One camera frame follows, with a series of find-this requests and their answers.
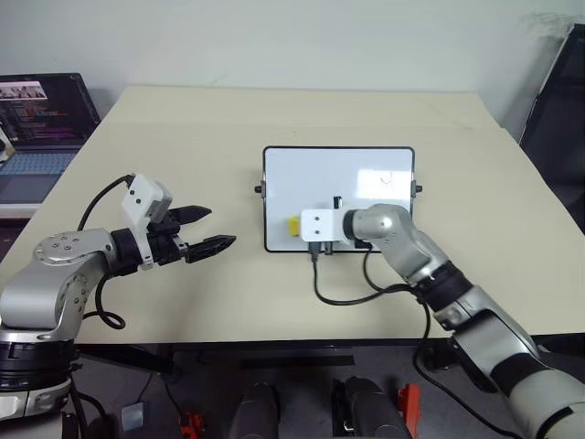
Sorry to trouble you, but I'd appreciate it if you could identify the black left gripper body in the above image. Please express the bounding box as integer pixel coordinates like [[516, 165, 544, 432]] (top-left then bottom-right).
[[145, 209, 191, 268]]

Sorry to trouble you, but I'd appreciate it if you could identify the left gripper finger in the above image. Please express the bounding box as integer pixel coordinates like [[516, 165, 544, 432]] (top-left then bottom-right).
[[184, 234, 238, 265], [171, 205, 213, 227]]

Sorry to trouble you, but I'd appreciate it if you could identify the black framed whiteboard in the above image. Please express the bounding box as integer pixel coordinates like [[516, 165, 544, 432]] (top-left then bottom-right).
[[253, 145, 423, 254]]

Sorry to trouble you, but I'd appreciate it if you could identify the dark rounded shape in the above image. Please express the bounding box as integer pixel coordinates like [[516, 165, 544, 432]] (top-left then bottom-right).
[[227, 380, 281, 439], [330, 376, 409, 439]]

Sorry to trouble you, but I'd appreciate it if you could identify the open laptop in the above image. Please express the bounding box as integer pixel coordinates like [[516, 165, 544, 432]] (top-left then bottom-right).
[[0, 72, 102, 206]]

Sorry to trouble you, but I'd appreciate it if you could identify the grey square floor pedal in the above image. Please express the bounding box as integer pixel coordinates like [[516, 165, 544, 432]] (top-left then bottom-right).
[[120, 402, 148, 431]]

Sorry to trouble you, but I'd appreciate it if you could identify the red plastic clamp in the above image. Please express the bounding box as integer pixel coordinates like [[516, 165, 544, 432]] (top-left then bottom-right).
[[396, 383, 422, 420], [179, 411, 203, 439]]

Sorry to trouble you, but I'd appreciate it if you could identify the black chair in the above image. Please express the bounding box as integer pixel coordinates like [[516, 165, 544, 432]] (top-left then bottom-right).
[[517, 22, 585, 203]]

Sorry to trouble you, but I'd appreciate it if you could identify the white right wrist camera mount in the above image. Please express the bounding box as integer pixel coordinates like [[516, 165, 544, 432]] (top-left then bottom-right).
[[299, 208, 346, 244]]

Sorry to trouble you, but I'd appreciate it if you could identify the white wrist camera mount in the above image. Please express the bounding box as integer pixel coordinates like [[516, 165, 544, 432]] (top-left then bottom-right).
[[121, 173, 173, 271], [299, 208, 346, 244]]

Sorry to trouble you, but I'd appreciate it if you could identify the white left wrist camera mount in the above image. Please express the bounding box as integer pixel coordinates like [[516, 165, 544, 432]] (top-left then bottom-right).
[[121, 173, 173, 271]]

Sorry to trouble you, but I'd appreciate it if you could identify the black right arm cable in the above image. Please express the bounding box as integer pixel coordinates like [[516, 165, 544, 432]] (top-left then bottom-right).
[[309, 245, 504, 400]]

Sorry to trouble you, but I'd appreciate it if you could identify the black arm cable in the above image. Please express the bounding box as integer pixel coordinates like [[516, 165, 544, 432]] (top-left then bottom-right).
[[76, 175, 136, 331], [309, 245, 504, 400]]

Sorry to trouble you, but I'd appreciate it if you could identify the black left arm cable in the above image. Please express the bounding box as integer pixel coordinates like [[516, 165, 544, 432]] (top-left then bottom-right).
[[76, 175, 136, 331]]

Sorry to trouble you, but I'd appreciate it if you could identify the black table frame bar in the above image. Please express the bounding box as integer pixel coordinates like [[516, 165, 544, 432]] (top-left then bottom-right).
[[76, 341, 358, 372]]

